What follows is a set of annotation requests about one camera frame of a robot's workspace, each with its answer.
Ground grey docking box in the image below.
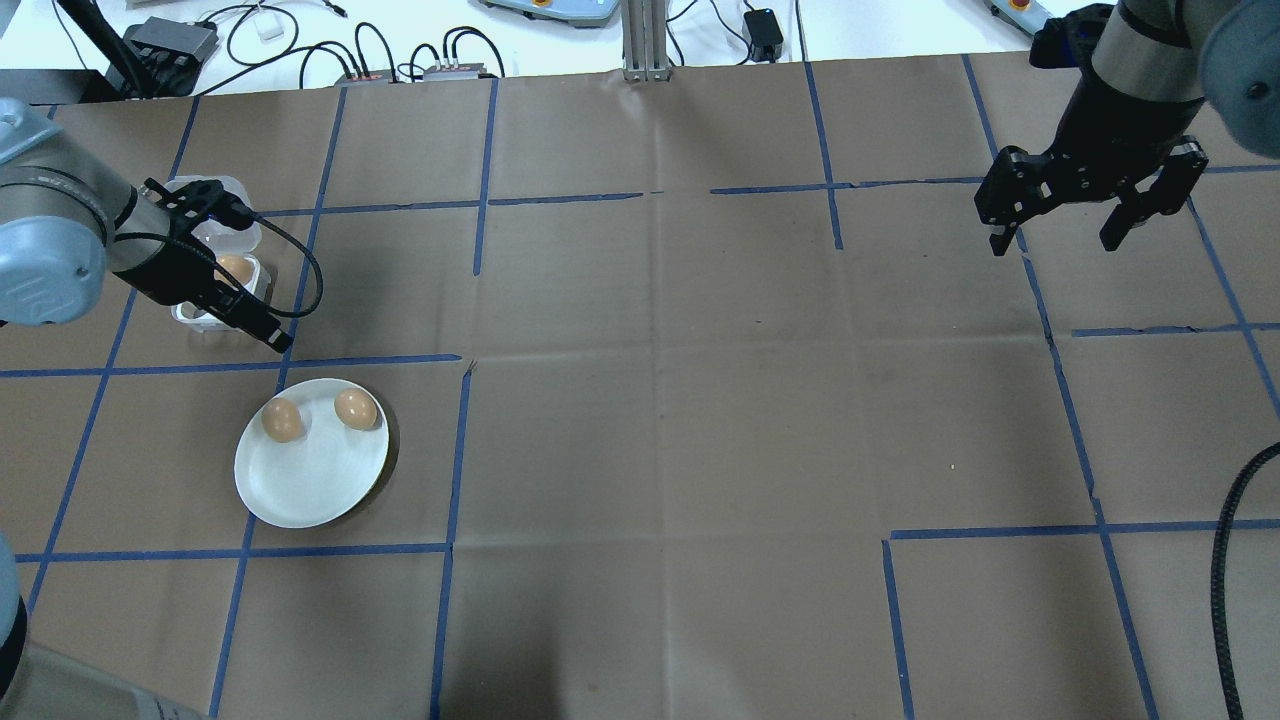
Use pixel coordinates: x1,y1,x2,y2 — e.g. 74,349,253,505
122,15,219,71

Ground black power adapter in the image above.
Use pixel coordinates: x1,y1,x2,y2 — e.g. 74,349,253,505
742,8,786,63

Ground grey touchscreen teach pendant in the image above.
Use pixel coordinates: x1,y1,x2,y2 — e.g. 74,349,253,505
985,0,1061,39
478,0,623,29

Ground aluminium camera post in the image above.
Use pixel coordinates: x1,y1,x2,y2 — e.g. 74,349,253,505
622,0,673,83

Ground black monitor stand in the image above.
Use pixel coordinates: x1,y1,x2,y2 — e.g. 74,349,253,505
55,0,161,99

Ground black corrugated cable conduit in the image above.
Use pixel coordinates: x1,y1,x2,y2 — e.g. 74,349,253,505
1210,440,1280,720

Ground white round plate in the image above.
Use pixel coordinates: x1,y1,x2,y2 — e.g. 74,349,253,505
233,378,391,530

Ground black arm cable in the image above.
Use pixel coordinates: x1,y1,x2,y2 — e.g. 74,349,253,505
245,208,326,321

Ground clear plastic egg box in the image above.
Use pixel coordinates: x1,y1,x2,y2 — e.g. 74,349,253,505
160,175,273,336

